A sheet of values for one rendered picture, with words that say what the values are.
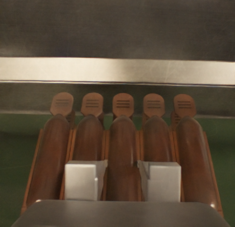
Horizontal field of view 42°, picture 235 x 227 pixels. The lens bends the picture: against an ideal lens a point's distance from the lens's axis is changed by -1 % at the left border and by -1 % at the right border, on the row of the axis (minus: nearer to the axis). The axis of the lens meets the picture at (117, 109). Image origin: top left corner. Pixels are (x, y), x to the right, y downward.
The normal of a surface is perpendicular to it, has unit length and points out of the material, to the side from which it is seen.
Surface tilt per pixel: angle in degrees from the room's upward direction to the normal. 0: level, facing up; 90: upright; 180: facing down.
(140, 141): 2
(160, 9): 90
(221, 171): 2
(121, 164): 2
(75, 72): 55
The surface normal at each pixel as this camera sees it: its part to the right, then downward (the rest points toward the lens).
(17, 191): 0.00, -0.70
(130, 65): -0.03, 0.19
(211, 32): -0.04, 0.72
